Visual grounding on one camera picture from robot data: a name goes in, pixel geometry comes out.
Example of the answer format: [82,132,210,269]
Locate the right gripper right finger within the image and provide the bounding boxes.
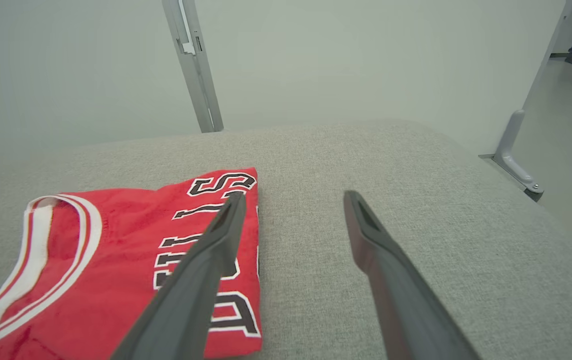
[343,189,482,360]

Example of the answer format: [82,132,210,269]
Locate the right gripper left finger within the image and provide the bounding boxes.
[110,192,247,360]

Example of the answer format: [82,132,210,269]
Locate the red jersey shirt white sleeves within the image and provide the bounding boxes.
[0,167,263,360]

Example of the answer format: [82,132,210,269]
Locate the grey partition support foot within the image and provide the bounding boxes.
[479,109,546,203]

